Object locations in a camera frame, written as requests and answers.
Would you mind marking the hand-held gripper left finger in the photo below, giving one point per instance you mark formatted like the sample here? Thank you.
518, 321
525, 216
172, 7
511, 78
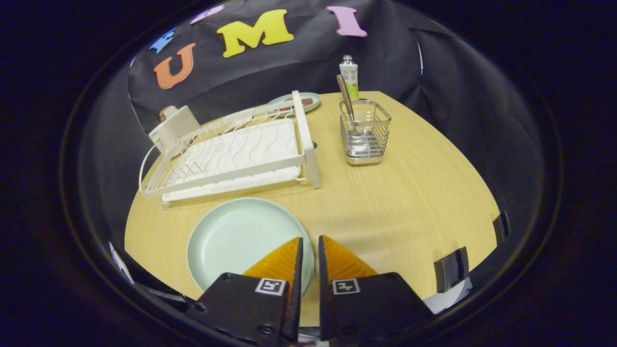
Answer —
250, 308

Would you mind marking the brown sausage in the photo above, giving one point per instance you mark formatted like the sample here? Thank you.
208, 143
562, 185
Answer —
303, 102

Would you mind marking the black backdrop cloth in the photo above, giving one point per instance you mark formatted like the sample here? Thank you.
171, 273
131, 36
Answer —
270, 72

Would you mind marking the light green plate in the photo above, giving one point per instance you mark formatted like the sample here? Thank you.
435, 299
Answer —
236, 241

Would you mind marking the small green saucer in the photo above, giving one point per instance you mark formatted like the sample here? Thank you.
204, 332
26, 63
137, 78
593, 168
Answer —
312, 98

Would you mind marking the white toaster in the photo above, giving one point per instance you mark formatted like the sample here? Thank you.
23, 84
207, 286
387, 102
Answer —
176, 126

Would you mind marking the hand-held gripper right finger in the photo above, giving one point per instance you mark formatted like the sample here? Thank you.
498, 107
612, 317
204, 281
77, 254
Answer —
371, 308

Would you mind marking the green label bottle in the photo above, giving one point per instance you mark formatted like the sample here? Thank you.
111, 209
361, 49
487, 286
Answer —
350, 77

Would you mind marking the black table edge bracket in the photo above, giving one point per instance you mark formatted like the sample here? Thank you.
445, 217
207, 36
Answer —
500, 229
450, 270

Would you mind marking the white flat object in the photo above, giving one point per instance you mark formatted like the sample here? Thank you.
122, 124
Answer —
448, 299

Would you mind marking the brown bread slice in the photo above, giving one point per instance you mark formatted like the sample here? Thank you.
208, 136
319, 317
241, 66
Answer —
167, 113

